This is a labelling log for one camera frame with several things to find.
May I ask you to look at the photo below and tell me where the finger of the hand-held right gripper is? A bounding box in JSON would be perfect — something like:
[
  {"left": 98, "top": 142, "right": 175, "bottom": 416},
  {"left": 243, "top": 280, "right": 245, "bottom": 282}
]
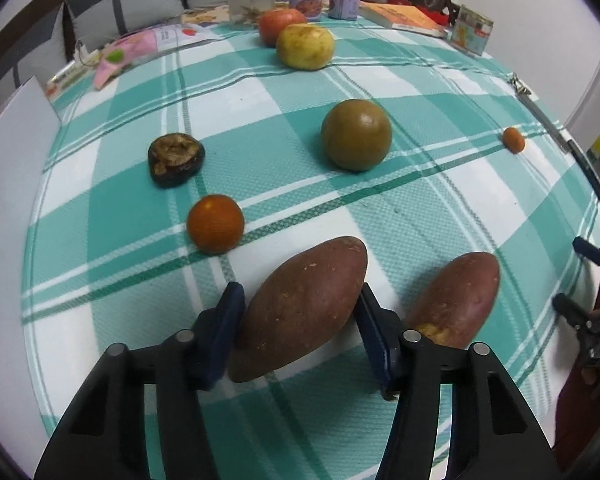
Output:
[
  {"left": 572, "top": 236, "right": 600, "bottom": 276},
  {"left": 552, "top": 292, "right": 600, "bottom": 335}
]

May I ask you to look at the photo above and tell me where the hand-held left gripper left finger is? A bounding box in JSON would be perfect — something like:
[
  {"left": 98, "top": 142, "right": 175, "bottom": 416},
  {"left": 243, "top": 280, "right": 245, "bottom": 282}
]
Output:
[{"left": 32, "top": 281, "right": 247, "bottom": 480}]

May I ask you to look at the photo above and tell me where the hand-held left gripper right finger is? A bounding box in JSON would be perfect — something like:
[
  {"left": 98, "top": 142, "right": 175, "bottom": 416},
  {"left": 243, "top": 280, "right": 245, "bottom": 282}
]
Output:
[{"left": 355, "top": 282, "right": 561, "bottom": 480}]

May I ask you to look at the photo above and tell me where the large reddish sweet potato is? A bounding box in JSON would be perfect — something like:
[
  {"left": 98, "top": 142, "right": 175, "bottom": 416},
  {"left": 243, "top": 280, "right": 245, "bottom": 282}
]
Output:
[{"left": 227, "top": 235, "right": 368, "bottom": 385}]

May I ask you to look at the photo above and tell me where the person's right hand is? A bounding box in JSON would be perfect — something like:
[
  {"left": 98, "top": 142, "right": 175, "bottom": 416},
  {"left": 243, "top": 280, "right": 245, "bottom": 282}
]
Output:
[{"left": 580, "top": 362, "right": 600, "bottom": 403}]

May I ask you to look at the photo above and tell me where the small reddish sweet potato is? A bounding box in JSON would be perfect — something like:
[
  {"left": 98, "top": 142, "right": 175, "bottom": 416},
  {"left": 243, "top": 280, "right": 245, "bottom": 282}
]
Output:
[{"left": 402, "top": 251, "right": 502, "bottom": 351}]

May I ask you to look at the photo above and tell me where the orange tangerine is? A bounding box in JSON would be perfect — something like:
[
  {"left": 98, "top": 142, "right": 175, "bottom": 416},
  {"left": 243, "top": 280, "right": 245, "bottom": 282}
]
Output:
[{"left": 186, "top": 194, "right": 246, "bottom": 255}]

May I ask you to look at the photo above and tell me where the metal edge bar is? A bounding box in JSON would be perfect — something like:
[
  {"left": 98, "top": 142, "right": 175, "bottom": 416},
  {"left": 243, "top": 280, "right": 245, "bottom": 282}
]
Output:
[{"left": 522, "top": 92, "right": 600, "bottom": 206}]

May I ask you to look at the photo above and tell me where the tiny orange kumquat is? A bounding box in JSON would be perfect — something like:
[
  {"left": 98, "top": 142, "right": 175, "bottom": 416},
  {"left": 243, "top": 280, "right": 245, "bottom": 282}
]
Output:
[{"left": 502, "top": 126, "right": 527, "bottom": 155}]

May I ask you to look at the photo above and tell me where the metal clip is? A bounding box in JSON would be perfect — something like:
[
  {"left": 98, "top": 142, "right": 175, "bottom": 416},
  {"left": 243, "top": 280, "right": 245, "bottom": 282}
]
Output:
[{"left": 510, "top": 72, "right": 533, "bottom": 98}]

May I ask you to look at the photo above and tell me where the green-brown round fruit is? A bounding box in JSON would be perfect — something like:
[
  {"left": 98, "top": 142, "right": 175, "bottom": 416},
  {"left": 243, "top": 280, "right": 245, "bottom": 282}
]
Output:
[{"left": 321, "top": 99, "right": 393, "bottom": 173}]

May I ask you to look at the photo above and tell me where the small printed carton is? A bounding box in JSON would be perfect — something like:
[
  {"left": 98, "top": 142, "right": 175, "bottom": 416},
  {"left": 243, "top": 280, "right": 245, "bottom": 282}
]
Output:
[{"left": 449, "top": 5, "right": 495, "bottom": 57}]

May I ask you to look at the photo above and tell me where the red cloth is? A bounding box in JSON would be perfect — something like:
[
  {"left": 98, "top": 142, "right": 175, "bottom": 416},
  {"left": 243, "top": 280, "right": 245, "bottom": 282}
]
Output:
[{"left": 395, "top": 0, "right": 452, "bottom": 23}]

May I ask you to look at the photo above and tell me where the pink snack packet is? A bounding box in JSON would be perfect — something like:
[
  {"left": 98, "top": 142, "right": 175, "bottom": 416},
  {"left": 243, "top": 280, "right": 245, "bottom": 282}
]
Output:
[{"left": 94, "top": 29, "right": 162, "bottom": 91}]

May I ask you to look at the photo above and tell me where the yellow round fruit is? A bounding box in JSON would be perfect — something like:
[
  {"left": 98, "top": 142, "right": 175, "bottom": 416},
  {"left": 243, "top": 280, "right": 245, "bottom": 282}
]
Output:
[{"left": 276, "top": 23, "right": 336, "bottom": 71}]

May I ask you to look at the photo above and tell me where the white board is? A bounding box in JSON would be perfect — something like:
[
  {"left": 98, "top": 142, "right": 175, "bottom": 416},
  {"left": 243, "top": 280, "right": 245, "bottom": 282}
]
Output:
[{"left": 0, "top": 75, "right": 62, "bottom": 153}]

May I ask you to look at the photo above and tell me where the white leaflet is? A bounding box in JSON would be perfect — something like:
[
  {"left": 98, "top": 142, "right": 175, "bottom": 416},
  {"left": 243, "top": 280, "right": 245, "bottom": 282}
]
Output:
[{"left": 152, "top": 22, "right": 222, "bottom": 53}]

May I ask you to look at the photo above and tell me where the orange book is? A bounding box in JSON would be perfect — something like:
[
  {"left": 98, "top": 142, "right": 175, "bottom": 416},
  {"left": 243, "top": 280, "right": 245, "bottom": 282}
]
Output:
[{"left": 359, "top": 1, "right": 453, "bottom": 40}]

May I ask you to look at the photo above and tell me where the red round fruit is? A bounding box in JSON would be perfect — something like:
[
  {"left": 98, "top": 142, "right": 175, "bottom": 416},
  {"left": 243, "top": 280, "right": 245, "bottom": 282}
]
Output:
[{"left": 257, "top": 7, "right": 308, "bottom": 48}]

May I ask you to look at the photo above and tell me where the colourful printed mat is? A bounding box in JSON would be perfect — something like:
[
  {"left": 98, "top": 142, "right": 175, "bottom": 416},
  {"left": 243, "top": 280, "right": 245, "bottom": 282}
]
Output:
[{"left": 180, "top": 4, "right": 231, "bottom": 25}]

